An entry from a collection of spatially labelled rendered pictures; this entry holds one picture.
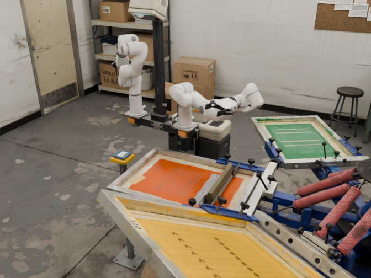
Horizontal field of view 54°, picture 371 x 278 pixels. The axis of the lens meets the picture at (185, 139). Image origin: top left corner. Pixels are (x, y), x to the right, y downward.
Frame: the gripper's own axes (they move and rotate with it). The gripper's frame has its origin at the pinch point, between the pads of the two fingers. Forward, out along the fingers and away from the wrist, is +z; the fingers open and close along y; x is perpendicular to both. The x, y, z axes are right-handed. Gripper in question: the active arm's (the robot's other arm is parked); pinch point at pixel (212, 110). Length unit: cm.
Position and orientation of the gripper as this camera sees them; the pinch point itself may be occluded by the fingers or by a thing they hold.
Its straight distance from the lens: 196.7
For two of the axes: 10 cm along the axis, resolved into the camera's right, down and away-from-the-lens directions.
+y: -6.4, -4.6, 6.2
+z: -7.7, 2.9, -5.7
